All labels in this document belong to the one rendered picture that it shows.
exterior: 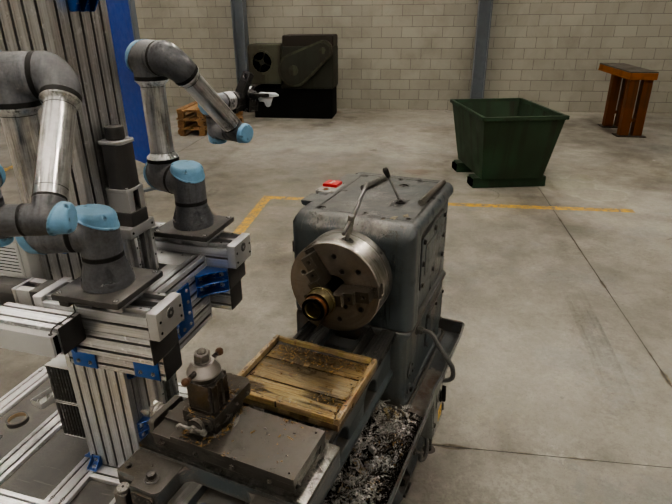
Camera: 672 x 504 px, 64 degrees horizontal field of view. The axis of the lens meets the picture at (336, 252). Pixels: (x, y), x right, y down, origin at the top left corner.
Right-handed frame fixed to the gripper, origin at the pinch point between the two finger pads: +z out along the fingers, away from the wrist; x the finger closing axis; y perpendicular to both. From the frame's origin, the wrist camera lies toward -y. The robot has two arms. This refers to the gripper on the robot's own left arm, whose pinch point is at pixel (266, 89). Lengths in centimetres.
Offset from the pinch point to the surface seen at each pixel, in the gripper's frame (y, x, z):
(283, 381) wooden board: 58, 88, -80
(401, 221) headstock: 20, 91, -29
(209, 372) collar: 32, 92, -111
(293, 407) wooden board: 55, 99, -89
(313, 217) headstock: 26, 63, -40
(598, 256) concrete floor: 143, 116, 283
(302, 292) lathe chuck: 44, 73, -56
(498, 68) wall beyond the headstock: 110, -245, 916
